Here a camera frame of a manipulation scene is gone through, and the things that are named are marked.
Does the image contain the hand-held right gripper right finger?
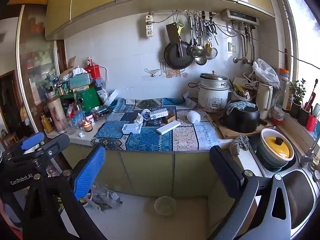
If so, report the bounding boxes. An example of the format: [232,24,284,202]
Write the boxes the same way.
[209,145,294,240]

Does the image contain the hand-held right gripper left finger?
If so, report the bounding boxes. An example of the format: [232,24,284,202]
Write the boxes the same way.
[22,145,108,240]

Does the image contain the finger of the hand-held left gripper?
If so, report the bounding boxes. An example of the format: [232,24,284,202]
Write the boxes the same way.
[35,133,71,161]
[10,132,46,157]

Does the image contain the translucent round bin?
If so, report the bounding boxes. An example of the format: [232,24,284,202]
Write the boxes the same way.
[154,196,177,216]

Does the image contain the white printed leaflet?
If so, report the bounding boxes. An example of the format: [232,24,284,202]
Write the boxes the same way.
[149,108,168,119]

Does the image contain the amber bottle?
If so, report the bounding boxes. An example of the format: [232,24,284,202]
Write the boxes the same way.
[40,114,54,134]

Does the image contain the pink thermos bottle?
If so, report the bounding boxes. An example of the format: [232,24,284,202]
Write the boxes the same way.
[47,91,68,134]

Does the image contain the plastic bag with grey packets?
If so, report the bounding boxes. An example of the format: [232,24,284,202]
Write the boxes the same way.
[85,184,123,211]

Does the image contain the grey rag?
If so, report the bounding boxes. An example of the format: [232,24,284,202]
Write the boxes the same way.
[230,135,250,157]

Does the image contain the wooden cutting board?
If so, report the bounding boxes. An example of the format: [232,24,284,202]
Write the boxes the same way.
[206,111,268,140]

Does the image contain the candle in glass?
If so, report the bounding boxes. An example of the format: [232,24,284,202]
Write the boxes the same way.
[82,120,94,133]

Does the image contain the black cooking pot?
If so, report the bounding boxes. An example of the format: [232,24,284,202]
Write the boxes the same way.
[219,100,261,134]

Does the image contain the green box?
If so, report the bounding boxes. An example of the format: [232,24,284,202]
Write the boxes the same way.
[72,86,103,113]

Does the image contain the yellow pot lid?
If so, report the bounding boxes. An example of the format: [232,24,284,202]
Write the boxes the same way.
[264,135,291,159]

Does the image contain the yellow-green base cabinets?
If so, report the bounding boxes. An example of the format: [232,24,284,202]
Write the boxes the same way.
[61,142,252,202]

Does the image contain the white open plastic box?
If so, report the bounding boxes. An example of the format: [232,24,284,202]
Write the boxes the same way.
[121,123,143,134]

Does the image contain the blue knit cloth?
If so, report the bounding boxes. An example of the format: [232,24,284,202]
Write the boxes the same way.
[226,100,258,112]

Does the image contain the blue patchwork cloth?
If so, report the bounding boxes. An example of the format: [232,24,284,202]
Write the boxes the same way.
[91,97,222,152]

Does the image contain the teal tissue box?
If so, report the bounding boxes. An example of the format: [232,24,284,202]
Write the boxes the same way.
[68,66,93,91]

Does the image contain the long white box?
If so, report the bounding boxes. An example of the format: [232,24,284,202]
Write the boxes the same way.
[156,120,181,135]

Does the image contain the white rice cooker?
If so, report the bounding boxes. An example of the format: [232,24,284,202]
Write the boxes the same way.
[198,70,230,113]

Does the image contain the stacked small bowls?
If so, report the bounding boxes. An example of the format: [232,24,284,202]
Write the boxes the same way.
[271,106,286,126]

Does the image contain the wooden framed glass door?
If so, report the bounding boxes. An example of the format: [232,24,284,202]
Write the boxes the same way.
[16,4,67,132]

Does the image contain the steel sink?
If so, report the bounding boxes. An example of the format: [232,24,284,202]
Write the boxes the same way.
[247,126,320,240]

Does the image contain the white thermos jug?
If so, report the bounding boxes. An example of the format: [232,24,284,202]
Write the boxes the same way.
[257,81,274,120]

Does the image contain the red tin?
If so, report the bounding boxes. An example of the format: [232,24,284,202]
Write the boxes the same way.
[83,57,107,81]

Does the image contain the steel sink faucet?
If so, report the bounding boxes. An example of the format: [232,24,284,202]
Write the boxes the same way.
[300,132,320,168]

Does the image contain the red utensil holder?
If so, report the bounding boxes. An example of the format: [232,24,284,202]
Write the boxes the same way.
[306,115,319,132]

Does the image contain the clear plastic bag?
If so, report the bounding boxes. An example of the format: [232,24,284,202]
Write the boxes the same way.
[252,58,281,89]

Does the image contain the potted green plant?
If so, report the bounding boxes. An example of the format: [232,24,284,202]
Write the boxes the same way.
[289,78,307,119]

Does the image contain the red spatula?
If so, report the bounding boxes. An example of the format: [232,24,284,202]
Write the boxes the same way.
[303,79,319,113]

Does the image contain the small mesh strainer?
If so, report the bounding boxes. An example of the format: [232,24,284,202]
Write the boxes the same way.
[205,44,218,60]

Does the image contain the black frying pan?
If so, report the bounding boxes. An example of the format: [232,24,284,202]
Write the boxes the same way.
[164,41,195,70]

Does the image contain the steel slotted skimmer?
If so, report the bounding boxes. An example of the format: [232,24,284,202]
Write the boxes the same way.
[189,15,203,58]

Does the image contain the kitchen scissors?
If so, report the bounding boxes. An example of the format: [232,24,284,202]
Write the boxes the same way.
[204,20,219,46]

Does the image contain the cleaver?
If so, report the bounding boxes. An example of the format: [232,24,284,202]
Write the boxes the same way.
[166,22,184,58]

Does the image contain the white power strip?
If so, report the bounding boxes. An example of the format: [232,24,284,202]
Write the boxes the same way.
[145,14,154,38]

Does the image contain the white water heater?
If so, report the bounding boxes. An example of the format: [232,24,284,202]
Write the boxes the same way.
[221,8,260,26]

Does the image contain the window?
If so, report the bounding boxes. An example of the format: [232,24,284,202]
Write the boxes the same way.
[281,0,320,94]

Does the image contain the wall water pipes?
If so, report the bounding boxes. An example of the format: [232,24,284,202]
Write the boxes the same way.
[232,23,256,66]

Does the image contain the steel hanging rail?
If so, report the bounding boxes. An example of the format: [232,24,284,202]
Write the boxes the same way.
[149,9,218,15]

